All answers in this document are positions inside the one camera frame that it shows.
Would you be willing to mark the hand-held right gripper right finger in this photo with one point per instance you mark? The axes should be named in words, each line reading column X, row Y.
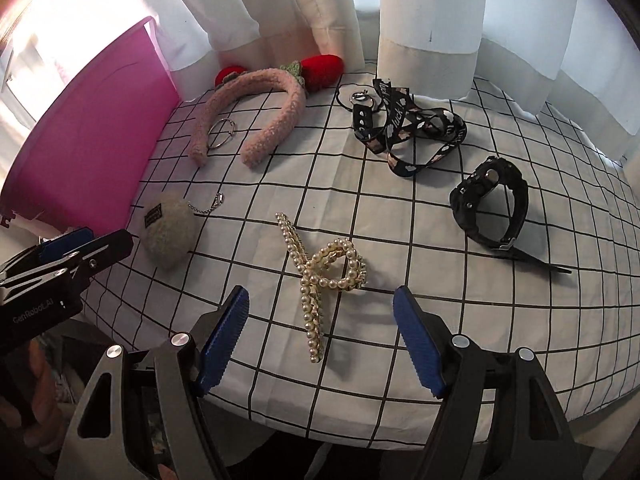
column 417, row 345

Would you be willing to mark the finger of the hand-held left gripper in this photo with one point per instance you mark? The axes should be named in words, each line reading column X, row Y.
column 65, row 244
column 107, row 250

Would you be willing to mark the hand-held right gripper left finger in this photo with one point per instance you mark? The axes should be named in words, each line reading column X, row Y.
column 224, row 340

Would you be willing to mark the pearl hair claw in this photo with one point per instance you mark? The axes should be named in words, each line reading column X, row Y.
column 311, row 320

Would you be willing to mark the pink plastic basin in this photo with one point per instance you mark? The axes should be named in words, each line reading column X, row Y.
column 90, row 135

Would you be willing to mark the silver bangle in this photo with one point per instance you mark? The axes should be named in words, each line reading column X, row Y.
column 208, row 136

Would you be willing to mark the black wristwatch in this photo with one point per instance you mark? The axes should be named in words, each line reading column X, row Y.
column 475, row 195

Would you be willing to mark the pink fuzzy strawberry headband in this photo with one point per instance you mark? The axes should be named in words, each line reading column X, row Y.
column 295, row 105

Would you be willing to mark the white checked tablecloth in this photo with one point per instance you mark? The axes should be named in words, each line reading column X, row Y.
column 425, row 260

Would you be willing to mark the white curtain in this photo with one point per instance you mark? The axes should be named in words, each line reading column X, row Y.
column 425, row 10

